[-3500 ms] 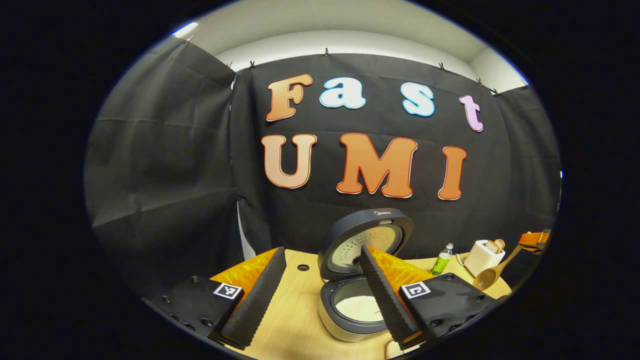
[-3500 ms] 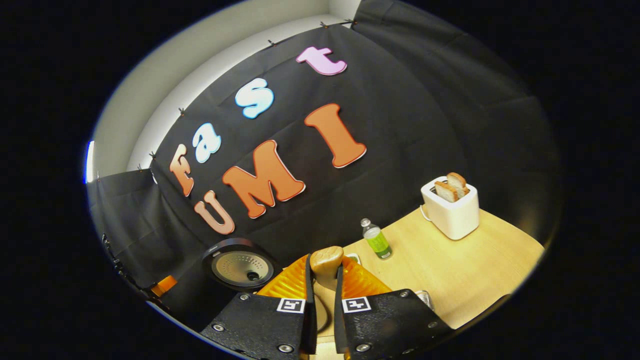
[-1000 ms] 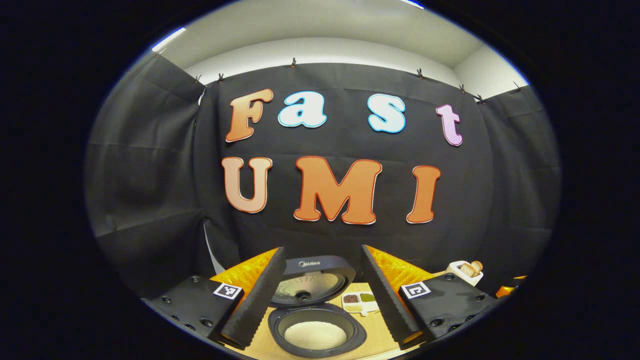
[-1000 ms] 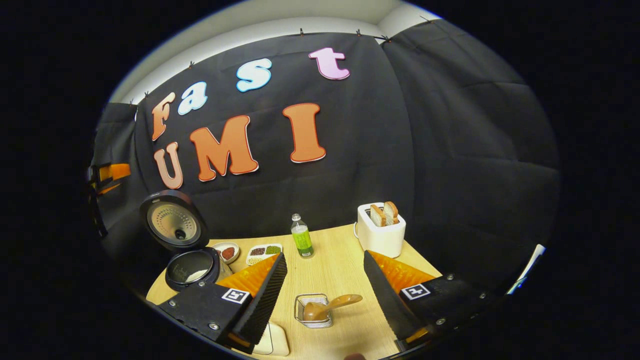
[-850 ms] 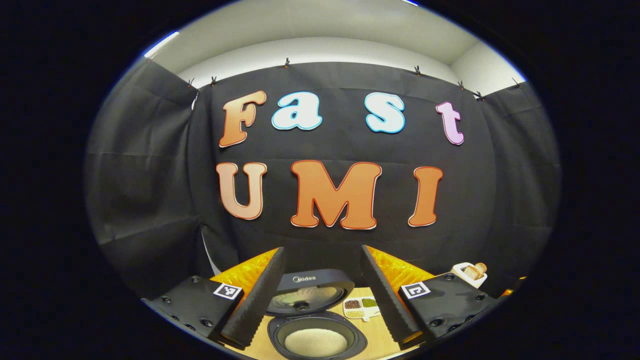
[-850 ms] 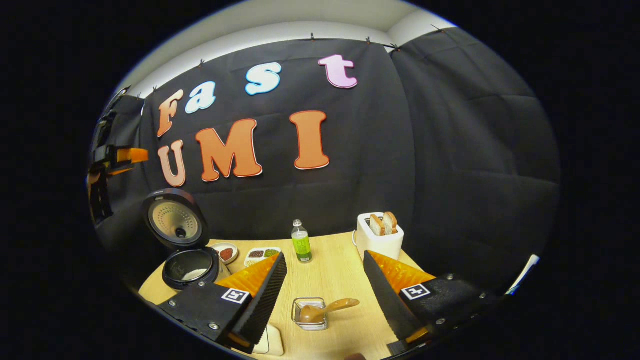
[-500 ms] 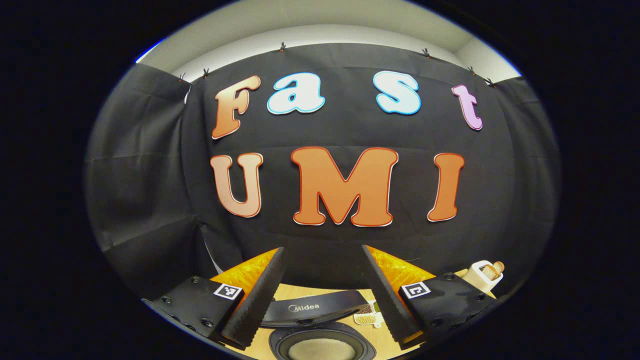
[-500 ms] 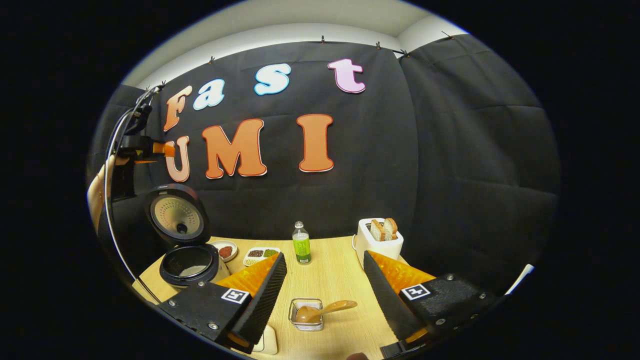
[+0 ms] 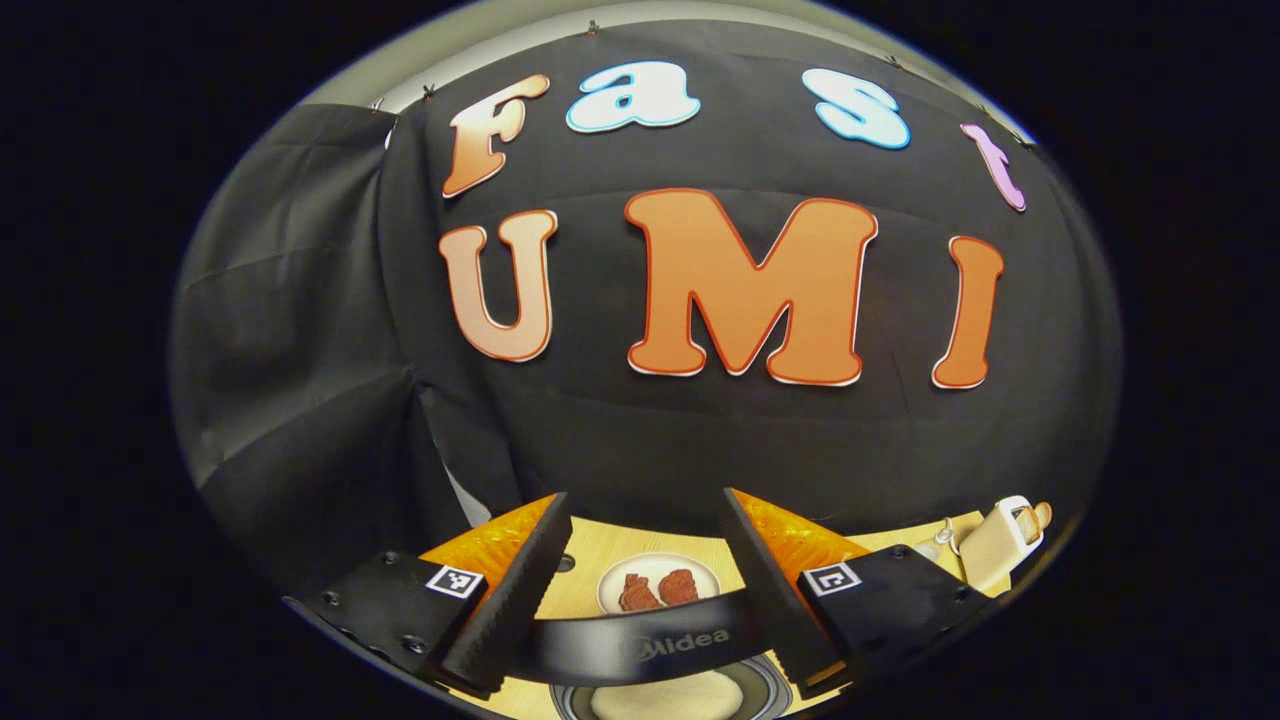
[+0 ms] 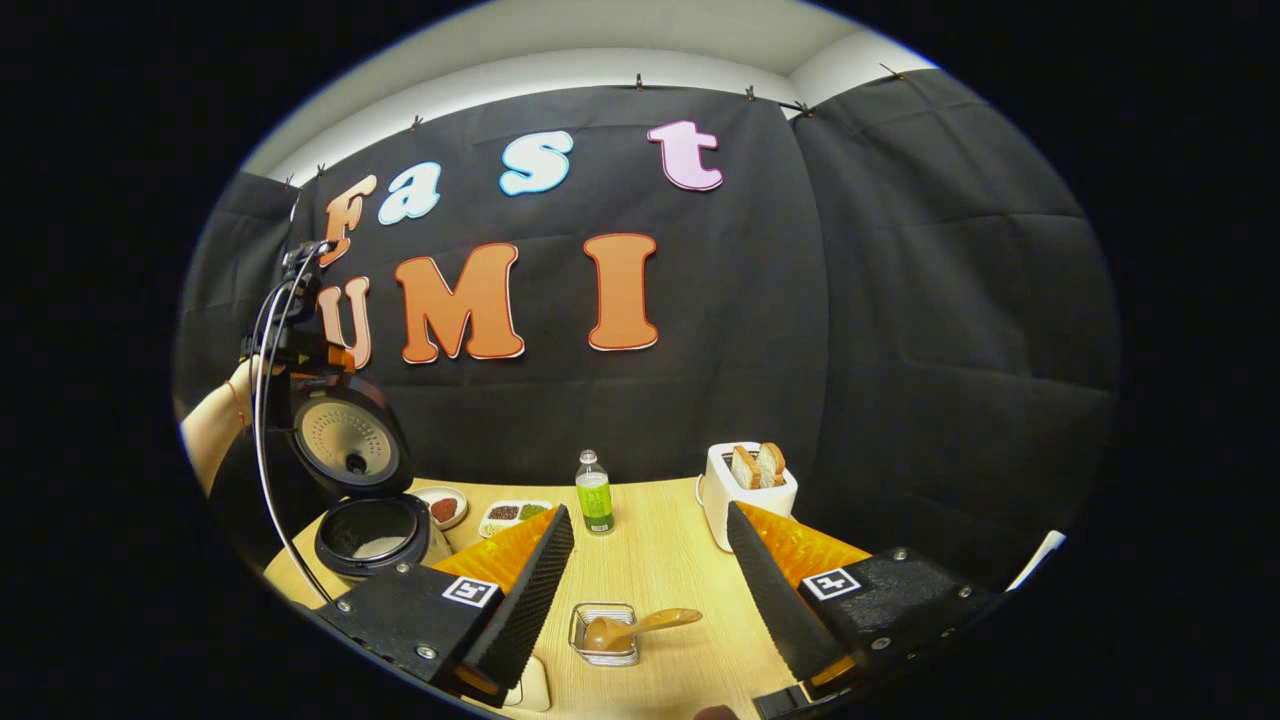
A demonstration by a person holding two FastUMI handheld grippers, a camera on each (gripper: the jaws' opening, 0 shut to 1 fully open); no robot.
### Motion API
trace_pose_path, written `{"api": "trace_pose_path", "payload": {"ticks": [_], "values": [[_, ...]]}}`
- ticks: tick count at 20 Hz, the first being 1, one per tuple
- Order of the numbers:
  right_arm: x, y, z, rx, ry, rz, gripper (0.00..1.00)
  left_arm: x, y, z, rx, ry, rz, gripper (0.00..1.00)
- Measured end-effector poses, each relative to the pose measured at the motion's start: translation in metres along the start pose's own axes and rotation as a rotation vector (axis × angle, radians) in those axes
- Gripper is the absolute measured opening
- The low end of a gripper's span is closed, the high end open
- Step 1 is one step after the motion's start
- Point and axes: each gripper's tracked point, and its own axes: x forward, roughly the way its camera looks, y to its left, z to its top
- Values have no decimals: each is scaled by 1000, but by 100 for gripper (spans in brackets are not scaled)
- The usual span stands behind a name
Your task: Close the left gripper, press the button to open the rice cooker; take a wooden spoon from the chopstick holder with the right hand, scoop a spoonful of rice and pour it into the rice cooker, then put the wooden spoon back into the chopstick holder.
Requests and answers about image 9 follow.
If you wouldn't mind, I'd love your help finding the white rice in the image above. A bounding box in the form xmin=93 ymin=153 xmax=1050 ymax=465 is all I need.
xmin=590 ymin=670 xmax=746 ymax=720

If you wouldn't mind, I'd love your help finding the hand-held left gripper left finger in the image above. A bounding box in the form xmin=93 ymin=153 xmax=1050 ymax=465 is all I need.
xmin=283 ymin=492 xmax=574 ymax=701

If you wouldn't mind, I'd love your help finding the small plate with meat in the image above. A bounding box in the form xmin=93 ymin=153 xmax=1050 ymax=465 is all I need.
xmin=597 ymin=552 xmax=723 ymax=615

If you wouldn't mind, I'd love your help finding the white toaster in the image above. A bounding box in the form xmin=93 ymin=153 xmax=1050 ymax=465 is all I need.
xmin=957 ymin=495 xmax=1046 ymax=593

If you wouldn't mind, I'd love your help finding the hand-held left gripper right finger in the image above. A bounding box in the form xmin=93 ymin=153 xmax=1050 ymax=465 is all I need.
xmin=720 ymin=488 xmax=991 ymax=701

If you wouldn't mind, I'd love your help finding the black backdrop cloth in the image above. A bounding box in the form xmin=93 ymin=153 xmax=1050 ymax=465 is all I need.
xmin=168 ymin=18 xmax=1121 ymax=601

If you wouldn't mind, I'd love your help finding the black rice cooker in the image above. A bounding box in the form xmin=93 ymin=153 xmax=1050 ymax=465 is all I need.
xmin=528 ymin=588 xmax=796 ymax=720

